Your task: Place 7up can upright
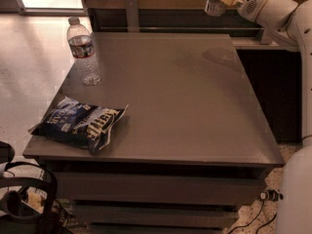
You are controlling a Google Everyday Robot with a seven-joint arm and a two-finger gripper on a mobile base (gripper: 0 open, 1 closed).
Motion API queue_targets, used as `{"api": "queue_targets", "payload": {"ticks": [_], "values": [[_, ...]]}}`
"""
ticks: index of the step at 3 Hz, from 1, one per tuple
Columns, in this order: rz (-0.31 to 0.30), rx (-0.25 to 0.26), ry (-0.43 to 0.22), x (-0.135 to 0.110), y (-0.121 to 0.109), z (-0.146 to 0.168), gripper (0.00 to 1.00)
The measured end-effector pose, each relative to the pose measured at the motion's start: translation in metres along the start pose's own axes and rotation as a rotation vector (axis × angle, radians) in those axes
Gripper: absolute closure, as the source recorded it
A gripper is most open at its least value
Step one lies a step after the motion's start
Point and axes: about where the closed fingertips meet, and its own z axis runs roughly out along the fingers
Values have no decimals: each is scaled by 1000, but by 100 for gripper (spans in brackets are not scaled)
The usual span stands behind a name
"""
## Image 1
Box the left metal shelf bracket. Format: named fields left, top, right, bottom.
left=125, top=0, right=139, bottom=32

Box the clear plastic water bottle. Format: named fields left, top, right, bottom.
left=66, top=17, right=100, bottom=86

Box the blue chip bag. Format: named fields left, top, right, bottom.
left=29, top=97, right=128, bottom=154

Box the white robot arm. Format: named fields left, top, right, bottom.
left=205, top=0, right=312, bottom=234

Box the white power strip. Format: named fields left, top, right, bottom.
left=260, top=189, right=284, bottom=202

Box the grey drawer cabinet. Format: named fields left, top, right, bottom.
left=24, top=33, right=284, bottom=234

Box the black power cable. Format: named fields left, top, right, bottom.
left=226, top=197, right=278, bottom=234

